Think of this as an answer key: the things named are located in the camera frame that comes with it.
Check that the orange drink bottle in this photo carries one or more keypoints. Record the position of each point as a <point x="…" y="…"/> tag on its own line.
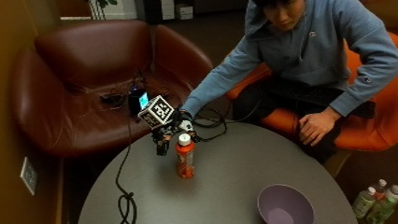
<point x="185" y="158"/>

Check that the white marker cube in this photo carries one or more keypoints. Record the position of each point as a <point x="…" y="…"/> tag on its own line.
<point x="157" y="112"/>

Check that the orange armchair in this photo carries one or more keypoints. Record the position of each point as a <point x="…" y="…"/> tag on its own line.
<point x="365" y="124"/>

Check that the smartphone with lit screen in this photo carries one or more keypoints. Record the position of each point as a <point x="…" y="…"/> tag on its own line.
<point x="143" y="100"/>

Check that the purple bowl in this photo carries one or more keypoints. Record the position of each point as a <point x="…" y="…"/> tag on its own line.
<point x="287" y="205"/>

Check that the red drink bottle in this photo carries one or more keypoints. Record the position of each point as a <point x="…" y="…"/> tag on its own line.
<point x="378" y="189"/>

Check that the brown leather armchair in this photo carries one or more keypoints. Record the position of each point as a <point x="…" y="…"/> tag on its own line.
<point x="99" y="84"/>

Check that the pale green drink bottle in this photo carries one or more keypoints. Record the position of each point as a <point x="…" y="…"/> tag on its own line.
<point x="364" y="202"/>

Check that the the person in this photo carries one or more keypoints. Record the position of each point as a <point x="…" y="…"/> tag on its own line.
<point x="315" y="53"/>

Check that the white cabinet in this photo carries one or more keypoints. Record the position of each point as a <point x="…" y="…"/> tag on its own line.
<point x="168" y="8"/>

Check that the white wall socket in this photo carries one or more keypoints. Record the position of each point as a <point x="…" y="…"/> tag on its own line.
<point x="28" y="175"/>

